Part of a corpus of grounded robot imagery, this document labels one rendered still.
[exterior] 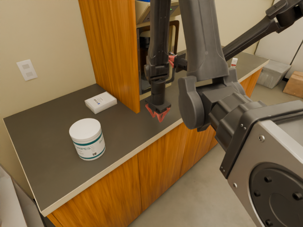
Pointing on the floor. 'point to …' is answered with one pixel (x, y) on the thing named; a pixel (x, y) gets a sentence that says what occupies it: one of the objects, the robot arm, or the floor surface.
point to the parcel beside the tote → (295, 84)
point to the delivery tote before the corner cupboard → (273, 73)
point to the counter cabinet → (140, 178)
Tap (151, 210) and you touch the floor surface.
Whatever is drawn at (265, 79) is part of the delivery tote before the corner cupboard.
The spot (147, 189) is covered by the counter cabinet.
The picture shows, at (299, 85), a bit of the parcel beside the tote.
